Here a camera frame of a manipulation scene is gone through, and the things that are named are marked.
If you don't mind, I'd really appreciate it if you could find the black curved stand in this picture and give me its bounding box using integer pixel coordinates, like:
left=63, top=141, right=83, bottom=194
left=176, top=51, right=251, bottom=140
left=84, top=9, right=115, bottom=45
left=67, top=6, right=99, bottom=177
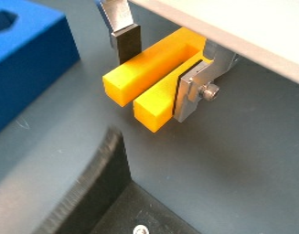
left=33, top=127, right=200, bottom=234

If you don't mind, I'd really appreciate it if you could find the blue foam shape board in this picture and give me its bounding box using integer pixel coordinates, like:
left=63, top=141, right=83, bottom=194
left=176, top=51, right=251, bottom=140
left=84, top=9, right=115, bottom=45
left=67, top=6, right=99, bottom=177
left=0, top=0, right=79, bottom=131

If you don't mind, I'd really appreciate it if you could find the yellow double-square block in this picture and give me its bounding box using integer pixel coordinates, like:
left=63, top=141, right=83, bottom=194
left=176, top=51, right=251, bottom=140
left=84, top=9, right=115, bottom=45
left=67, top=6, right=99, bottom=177
left=103, top=27, right=208, bottom=133

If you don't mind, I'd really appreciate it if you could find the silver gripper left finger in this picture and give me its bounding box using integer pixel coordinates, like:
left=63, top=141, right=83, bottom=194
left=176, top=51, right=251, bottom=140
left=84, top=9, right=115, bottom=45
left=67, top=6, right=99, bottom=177
left=99, top=0, right=141, bottom=64

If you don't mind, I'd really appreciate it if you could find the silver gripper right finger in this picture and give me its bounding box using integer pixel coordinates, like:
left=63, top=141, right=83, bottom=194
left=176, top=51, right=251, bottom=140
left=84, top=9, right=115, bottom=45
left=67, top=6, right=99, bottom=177
left=172, top=39, right=238, bottom=122

